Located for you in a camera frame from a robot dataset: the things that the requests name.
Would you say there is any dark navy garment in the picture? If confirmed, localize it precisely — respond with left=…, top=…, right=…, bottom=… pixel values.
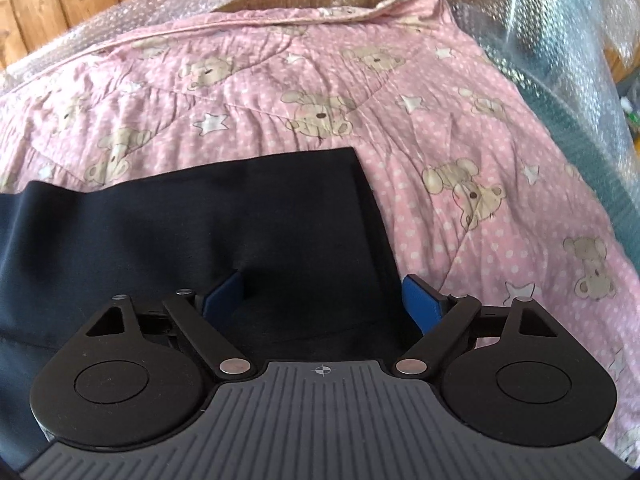
left=1, top=148, right=421, bottom=468

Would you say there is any teal knitted blanket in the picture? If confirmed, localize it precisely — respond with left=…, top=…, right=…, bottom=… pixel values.
left=503, top=68, right=640, bottom=270

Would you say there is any pink bear print quilt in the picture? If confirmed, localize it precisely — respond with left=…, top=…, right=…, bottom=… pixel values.
left=1, top=0, right=639, bottom=466

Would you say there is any clear bubble wrap sheet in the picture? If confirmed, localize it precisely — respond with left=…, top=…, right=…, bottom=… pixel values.
left=0, top=0, right=640, bottom=172

